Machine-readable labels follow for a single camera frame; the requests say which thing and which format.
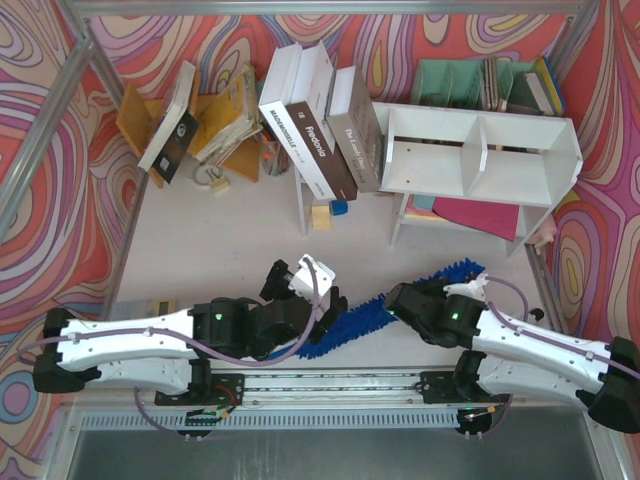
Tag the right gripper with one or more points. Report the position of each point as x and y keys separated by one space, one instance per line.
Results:
x=405 y=304

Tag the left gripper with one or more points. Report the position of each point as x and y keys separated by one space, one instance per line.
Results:
x=304 y=307

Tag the blue microfiber duster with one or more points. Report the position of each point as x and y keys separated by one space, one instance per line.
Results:
x=371 y=317

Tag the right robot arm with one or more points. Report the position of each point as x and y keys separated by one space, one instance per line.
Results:
x=506 y=356

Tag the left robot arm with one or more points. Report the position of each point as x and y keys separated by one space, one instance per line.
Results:
x=171 y=353

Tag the white bookshelf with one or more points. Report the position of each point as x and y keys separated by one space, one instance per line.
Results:
x=524 y=160

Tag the wooden block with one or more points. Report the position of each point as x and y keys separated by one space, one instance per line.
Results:
x=321 y=217

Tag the blue cube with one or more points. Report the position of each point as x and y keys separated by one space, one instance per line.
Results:
x=338 y=208

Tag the pink folder stack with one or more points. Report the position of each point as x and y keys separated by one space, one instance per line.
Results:
x=498 y=219

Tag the pink toy figure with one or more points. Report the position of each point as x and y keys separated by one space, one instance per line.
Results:
x=543 y=235

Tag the clear pencil cup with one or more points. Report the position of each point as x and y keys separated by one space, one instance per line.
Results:
x=274 y=158

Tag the calculator with blue cross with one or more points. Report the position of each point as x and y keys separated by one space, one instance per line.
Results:
x=138 y=309

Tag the taupe Lonely Ones book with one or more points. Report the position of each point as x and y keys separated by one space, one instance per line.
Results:
x=356 y=129

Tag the stack of worn books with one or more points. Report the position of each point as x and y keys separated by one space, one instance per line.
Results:
x=231 y=117

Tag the brown Fredonia book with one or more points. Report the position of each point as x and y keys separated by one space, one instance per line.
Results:
x=310 y=98

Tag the white black leaning book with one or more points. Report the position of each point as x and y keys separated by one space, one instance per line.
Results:
x=172 y=128

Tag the green file organizer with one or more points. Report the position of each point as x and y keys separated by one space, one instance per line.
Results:
x=460 y=83

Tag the yellow wooden zigzag shelf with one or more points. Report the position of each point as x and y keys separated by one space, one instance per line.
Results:
x=134 y=120

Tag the blue yellow book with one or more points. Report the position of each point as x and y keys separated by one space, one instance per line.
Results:
x=542 y=72

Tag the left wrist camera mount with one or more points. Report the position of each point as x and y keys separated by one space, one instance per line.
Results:
x=312 y=280

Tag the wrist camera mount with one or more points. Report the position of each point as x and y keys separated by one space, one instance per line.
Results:
x=312 y=280
x=474 y=289

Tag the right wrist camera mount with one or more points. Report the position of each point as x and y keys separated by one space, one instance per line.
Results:
x=474 y=289

